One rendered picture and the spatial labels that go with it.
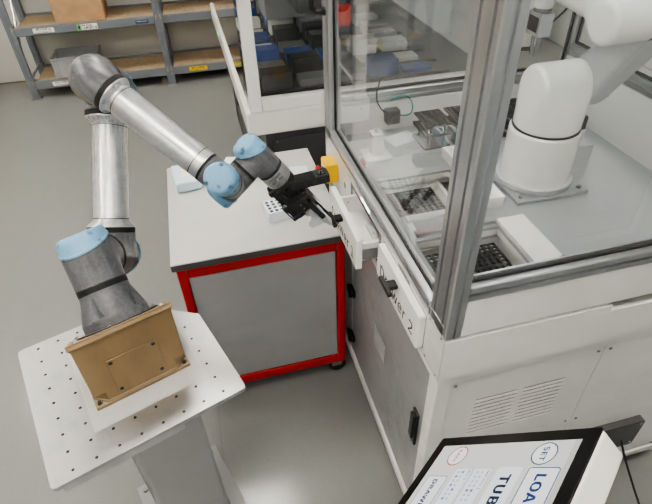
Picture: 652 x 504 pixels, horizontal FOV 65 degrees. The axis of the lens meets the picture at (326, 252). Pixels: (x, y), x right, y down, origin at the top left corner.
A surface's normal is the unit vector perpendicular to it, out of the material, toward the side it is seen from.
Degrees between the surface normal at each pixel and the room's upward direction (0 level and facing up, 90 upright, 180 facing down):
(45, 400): 0
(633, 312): 90
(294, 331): 90
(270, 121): 90
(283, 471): 0
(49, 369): 0
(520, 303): 90
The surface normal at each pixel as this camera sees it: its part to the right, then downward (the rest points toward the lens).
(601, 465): 0.47, -0.34
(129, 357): 0.56, 0.51
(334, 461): -0.03, -0.77
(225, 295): 0.25, 0.62
